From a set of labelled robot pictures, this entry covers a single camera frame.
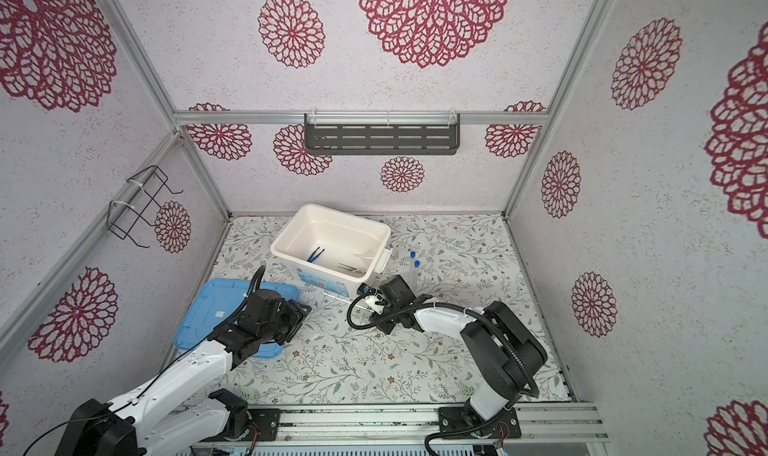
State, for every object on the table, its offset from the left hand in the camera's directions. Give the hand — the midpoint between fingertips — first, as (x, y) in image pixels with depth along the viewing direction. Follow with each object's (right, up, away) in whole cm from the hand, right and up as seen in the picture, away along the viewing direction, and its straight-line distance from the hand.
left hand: (309, 317), depth 85 cm
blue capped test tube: (+30, +15, +3) cm, 33 cm away
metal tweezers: (+11, +12, +17) cm, 24 cm away
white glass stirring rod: (+8, +2, +12) cm, 14 cm away
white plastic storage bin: (+2, +18, +24) cm, 30 cm away
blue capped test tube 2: (+31, +15, +3) cm, 35 cm away
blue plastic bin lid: (-36, +2, +10) cm, 38 cm away
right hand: (+19, +1, +6) cm, 20 cm away
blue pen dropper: (-5, +16, +22) cm, 27 cm away
